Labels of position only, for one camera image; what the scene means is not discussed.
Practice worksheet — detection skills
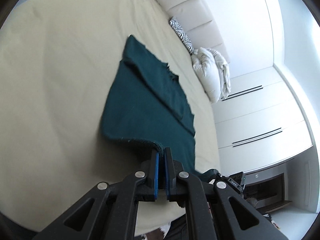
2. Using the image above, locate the dark green knit sweater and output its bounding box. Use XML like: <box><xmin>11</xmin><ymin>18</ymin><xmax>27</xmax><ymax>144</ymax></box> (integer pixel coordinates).
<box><xmin>99</xmin><ymin>36</ymin><xmax>220</xmax><ymax>176</ymax></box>

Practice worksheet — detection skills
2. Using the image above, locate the dark tv cabinet niche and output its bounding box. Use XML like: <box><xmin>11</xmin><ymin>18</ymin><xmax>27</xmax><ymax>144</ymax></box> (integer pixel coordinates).
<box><xmin>244</xmin><ymin>163</ymin><xmax>292</xmax><ymax>213</ymax></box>

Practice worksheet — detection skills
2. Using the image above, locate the white folded duvet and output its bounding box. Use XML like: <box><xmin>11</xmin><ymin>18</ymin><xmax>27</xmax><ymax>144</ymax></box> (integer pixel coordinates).
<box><xmin>191</xmin><ymin>48</ymin><xmax>232</xmax><ymax>103</ymax></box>

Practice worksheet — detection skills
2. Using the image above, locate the zebra print pillow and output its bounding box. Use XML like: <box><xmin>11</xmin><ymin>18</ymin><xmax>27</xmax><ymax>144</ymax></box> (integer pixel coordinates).
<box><xmin>169</xmin><ymin>17</ymin><xmax>194</xmax><ymax>55</ymax></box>

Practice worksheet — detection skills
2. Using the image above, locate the beige bed with sheet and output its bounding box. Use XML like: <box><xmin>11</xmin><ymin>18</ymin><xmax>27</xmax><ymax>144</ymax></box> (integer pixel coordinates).
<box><xmin>1</xmin><ymin>0</ymin><xmax>220</xmax><ymax>232</ymax></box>

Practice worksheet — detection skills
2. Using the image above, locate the cream padded headboard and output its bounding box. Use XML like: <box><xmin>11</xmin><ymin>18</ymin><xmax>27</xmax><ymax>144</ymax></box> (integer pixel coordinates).
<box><xmin>156</xmin><ymin>0</ymin><xmax>230</xmax><ymax>62</ymax></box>

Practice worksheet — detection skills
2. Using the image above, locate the white wardrobe with black handles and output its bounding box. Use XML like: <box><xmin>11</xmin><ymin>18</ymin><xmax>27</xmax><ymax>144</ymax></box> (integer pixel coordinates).
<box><xmin>213</xmin><ymin>0</ymin><xmax>312</xmax><ymax>174</ymax></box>

